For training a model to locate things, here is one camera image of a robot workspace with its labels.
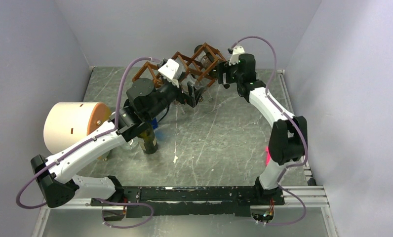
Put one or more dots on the tall clear glass bottle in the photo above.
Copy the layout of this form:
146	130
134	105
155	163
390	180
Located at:
207	96

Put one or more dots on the brown wooden wine rack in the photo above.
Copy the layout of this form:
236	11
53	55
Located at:
190	65

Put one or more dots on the clear glass ashtray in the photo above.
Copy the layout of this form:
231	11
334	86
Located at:
130	144

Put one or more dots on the blue square glass bottle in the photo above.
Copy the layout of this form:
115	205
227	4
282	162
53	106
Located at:
154	123

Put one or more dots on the pink plastic clip tool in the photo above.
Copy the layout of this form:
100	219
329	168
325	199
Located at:
268	157

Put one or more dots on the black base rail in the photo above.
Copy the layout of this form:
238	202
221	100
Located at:
197	200

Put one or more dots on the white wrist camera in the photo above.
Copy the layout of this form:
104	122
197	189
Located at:
235	52
171	71

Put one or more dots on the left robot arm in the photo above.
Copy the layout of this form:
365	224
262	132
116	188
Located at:
57	175

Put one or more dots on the dark green wine bottle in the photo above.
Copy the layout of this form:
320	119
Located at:
147	141

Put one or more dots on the olive green wine bottle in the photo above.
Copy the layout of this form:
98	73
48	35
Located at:
206	59

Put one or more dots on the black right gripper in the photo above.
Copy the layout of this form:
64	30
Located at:
224	67

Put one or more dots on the clear square liquor bottle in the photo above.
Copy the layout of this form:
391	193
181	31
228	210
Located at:
193	81

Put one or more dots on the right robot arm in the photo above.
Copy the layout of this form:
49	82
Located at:
288	140

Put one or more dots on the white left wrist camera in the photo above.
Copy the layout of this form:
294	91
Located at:
171	71

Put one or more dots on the cream and orange cylinder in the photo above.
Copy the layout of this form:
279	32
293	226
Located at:
69	122

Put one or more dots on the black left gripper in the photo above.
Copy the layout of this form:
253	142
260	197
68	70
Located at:
191	98

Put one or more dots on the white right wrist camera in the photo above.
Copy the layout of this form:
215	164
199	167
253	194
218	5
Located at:
235	52

